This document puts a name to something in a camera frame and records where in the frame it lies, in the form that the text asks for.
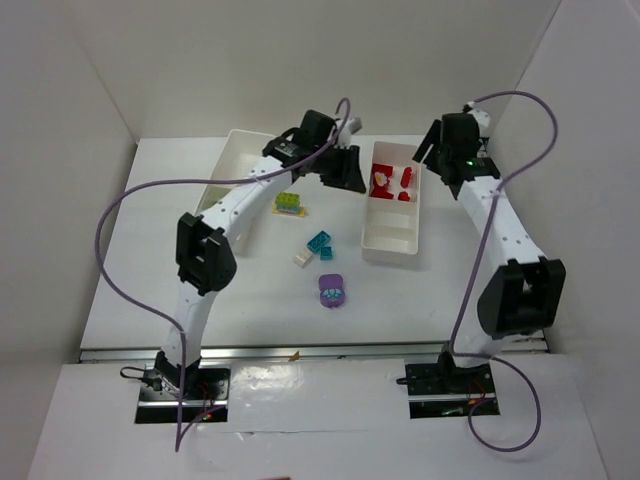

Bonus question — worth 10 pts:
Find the red 2x4 lego brick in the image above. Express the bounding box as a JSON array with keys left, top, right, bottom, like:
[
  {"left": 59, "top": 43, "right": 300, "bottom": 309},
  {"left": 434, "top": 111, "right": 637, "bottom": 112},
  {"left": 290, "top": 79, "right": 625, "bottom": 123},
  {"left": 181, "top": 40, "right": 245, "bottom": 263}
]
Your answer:
[{"left": 400, "top": 167, "right": 413, "bottom": 189}]

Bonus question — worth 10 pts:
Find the green 2x4 lego brick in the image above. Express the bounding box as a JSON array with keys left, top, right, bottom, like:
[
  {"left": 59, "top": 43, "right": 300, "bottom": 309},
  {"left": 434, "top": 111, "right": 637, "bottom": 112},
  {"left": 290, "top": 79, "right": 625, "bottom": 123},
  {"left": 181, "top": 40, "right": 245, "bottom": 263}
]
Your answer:
[{"left": 275, "top": 192, "right": 301, "bottom": 206}]

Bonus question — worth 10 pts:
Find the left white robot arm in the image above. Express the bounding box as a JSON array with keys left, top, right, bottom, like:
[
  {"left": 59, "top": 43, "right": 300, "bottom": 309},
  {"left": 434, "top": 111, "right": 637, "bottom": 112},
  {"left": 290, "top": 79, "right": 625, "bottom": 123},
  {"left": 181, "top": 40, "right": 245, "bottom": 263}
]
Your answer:
[{"left": 154, "top": 110, "right": 366, "bottom": 392}]

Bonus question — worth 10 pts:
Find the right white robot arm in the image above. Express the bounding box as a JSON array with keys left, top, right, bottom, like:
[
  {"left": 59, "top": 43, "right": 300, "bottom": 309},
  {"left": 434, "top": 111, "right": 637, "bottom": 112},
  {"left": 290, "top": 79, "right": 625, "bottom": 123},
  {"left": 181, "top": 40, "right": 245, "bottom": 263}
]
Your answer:
[{"left": 413, "top": 110, "right": 566, "bottom": 394}]

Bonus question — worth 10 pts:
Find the teal 2x4 lego brick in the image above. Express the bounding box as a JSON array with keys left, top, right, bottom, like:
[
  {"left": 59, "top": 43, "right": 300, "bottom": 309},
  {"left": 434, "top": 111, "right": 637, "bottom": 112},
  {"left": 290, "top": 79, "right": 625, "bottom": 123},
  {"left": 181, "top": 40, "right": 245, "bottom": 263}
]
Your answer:
[{"left": 307, "top": 230, "right": 331, "bottom": 254}]

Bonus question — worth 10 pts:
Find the right white divided bin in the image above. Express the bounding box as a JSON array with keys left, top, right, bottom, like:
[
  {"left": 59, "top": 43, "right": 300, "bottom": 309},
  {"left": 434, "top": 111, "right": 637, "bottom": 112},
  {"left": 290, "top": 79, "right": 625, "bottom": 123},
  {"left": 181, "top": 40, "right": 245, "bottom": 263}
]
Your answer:
[{"left": 361, "top": 141, "right": 421, "bottom": 270}]

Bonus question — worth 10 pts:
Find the white divided bin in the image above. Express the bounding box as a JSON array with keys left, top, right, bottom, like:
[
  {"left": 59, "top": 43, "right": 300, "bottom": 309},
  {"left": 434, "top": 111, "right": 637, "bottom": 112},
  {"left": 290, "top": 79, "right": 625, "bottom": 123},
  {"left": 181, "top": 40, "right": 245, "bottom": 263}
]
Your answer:
[
  {"left": 195, "top": 129, "right": 275, "bottom": 258},
  {"left": 361, "top": 141, "right": 421, "bottom": 270}
]

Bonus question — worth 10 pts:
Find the left white divided bin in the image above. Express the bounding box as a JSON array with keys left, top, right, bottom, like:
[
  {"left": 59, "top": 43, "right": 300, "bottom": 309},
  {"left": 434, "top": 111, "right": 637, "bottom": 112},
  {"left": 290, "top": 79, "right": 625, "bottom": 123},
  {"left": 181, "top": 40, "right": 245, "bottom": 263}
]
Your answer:
[{"left": 195, "top": 129, "right": 275, "bottom": 258}]

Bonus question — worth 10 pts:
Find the teal 2x2 lego brick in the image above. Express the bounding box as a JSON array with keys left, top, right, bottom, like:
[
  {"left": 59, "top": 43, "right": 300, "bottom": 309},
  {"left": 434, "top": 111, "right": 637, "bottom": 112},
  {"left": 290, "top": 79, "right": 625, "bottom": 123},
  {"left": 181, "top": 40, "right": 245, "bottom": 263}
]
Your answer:
[{"left": 319, "top": 246, "right": 333, "bottom": 261}]

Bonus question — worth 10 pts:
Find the white lego brick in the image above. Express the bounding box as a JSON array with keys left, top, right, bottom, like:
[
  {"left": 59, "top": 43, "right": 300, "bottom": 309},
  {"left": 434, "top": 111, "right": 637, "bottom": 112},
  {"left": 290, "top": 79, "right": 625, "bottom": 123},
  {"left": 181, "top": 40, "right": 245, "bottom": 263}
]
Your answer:
[{"left": 293, "top": 248, "right": 314, "bottom": 268}]

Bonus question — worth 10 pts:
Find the purple flower lego box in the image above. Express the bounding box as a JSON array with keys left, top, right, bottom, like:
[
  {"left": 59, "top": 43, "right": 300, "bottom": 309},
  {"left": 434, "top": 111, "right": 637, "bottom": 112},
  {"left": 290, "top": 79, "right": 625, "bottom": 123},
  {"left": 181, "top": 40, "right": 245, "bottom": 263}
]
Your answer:
[{"left": 318, "top": 274, "right": 346, "bottom": 308}]

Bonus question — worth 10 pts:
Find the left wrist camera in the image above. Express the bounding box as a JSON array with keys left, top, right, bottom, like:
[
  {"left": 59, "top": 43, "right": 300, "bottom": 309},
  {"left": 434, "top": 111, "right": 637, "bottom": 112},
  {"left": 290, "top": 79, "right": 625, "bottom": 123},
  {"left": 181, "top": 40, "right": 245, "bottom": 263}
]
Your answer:
[{"left": 343, "top": 117, "right": 362, "bottom": 135}]

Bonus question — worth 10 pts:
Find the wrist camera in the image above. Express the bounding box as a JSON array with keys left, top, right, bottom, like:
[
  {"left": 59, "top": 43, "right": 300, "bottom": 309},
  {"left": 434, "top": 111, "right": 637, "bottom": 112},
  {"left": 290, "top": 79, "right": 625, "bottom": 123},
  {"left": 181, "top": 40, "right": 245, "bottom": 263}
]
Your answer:
[
  {"left": 343, "top": 117, "right": 362, "bottom": 135},
  {"left": 462, "top": 101, "right": 491, "bottom": 137}
]

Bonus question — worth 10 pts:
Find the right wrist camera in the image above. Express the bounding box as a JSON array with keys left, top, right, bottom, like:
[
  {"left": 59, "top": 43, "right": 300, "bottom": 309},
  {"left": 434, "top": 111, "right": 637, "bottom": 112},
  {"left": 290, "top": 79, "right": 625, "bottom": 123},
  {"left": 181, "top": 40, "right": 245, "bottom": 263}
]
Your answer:
[{"left": 462, "top": 101, "right": 491, "bottom": 137}]

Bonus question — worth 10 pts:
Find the aluminium rail front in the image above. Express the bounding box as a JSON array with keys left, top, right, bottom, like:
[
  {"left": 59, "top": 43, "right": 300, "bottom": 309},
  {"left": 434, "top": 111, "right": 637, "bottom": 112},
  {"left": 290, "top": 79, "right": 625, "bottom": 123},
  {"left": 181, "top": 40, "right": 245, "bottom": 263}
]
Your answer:
[{"left": 79, "top": 340, "right": 546, "bottom": 364}]

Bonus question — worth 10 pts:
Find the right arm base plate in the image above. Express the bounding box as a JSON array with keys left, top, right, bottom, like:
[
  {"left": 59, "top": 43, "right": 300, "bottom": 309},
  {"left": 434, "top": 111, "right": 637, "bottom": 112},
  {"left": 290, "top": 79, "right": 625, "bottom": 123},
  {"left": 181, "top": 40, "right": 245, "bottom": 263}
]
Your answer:
[{"left": 395, "top": 363, "right": 500, "bottom": 419}]

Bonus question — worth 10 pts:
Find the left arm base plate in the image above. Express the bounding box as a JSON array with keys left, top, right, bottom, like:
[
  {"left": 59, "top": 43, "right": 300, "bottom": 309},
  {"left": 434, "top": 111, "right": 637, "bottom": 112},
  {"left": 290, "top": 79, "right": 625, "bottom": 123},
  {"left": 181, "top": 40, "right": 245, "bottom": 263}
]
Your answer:
[{"left": 119, "top": 363, "right": 232, "bottom": 425}]

